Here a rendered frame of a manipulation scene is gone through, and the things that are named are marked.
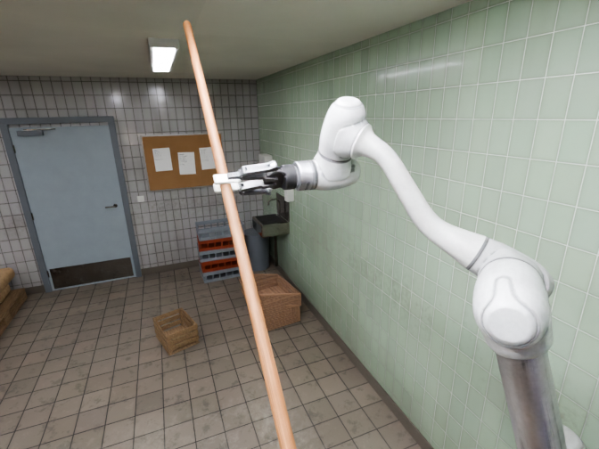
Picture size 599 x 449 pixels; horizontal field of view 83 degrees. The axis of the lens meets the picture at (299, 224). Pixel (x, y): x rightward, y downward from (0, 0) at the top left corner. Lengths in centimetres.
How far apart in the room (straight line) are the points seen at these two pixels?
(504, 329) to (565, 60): 109
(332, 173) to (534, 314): 59
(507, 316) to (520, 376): 18
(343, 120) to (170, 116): 412
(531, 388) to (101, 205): 480
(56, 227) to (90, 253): 50
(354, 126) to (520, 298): 54
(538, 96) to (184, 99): 411
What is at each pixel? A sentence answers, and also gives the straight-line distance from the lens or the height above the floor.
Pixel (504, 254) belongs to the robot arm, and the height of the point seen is 181.
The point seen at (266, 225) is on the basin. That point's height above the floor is 87.
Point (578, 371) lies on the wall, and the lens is 177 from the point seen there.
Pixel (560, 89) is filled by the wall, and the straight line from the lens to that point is 162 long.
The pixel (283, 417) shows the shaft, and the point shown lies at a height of 158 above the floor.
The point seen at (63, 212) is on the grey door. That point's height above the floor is 103.
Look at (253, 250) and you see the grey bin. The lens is 484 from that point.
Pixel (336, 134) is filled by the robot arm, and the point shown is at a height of 208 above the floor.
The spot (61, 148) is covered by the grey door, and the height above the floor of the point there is 181.
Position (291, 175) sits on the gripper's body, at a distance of 99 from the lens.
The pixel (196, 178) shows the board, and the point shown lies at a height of 131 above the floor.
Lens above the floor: 214
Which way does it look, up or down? 18 degrees down
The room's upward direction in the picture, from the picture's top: 1 degrees counter-clockwise
